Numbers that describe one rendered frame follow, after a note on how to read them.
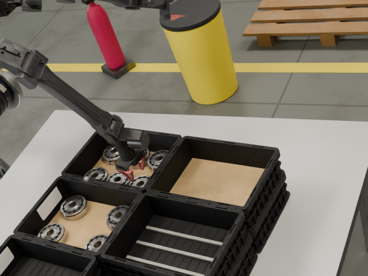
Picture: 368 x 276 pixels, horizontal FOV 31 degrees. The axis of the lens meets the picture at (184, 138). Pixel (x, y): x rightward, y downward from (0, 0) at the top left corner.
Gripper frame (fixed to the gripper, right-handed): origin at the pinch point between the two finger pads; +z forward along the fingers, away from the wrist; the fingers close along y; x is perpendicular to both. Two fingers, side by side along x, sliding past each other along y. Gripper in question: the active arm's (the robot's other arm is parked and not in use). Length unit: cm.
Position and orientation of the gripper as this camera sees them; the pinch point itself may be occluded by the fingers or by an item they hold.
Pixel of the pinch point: (136, 173)
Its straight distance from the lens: 248.6
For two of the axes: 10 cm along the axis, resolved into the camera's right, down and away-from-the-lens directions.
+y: 5.5, -6.5, 5.3
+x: -8.0, -2.0, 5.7
